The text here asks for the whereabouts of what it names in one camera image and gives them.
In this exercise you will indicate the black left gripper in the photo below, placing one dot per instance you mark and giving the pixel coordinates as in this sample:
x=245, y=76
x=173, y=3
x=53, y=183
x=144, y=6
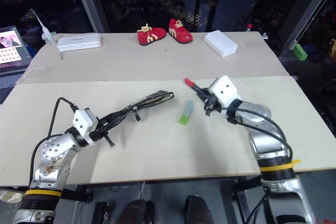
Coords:
x=99, y=133

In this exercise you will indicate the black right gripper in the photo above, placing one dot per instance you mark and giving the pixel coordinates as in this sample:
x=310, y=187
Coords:
x=212, y=102

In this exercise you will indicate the red marker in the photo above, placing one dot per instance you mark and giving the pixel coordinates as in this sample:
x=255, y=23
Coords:
x=189, y=82

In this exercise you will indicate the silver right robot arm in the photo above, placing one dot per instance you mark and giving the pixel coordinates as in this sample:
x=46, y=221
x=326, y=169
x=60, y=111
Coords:
x=267, y=142

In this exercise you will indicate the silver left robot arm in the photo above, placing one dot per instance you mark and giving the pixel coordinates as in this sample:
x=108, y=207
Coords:
x=52, y=153

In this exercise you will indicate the white cardboard box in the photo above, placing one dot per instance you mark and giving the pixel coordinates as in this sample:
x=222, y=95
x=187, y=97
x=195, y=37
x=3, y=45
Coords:
x=221, y=43

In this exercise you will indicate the red baby shoe yellow laces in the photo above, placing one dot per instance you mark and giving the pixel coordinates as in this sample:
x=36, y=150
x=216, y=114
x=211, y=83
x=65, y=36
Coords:
x=181, y=33
x=153, y=35

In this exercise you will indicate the red capped bottle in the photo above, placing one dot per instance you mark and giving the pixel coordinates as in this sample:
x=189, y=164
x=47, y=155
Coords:
x=249, y=27

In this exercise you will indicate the white flat plastic case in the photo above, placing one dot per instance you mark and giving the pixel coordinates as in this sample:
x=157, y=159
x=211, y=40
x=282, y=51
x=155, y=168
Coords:
x=78, y=43

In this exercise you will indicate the dark rounded shape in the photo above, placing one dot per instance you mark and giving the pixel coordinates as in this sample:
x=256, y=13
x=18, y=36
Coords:
x=137, y=212

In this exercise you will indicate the green block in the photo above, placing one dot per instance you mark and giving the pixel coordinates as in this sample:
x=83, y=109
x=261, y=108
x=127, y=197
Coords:
x=299, y=52

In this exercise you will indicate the white plastic dispenser tool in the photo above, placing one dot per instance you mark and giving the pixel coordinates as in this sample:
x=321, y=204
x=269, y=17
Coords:
x=47, y=35

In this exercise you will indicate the laptop screen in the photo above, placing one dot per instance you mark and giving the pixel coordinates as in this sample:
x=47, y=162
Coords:
x=10, y=51

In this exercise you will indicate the white crumpled cloth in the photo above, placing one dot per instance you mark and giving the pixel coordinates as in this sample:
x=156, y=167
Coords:
x=10, y=195

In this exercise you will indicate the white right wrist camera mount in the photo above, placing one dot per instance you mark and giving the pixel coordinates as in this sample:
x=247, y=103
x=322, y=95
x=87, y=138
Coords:
x=224, y=90

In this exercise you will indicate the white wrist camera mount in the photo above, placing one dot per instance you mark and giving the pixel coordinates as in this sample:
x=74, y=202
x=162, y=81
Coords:
x=224, y=90
x=82, y=123

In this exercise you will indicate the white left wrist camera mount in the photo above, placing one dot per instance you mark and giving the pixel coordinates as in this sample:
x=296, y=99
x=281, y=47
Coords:
x=82, y=123

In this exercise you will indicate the grey metal frame post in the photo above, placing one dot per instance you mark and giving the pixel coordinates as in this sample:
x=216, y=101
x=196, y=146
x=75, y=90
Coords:
x=312, y=6
x=86, y=1

